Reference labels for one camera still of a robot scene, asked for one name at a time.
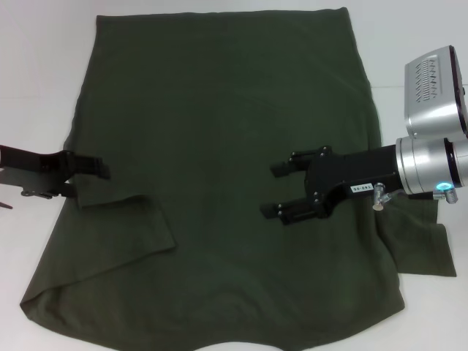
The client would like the dark green shirt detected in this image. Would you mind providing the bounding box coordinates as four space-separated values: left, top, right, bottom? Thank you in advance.
20 6 458 351

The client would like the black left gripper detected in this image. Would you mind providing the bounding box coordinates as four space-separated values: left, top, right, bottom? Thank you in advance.
0 144 112 200

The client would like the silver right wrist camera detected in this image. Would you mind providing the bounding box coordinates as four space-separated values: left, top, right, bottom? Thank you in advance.
404 44 468 141

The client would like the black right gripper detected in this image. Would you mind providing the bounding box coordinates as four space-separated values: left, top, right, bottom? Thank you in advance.
260 145 401 226

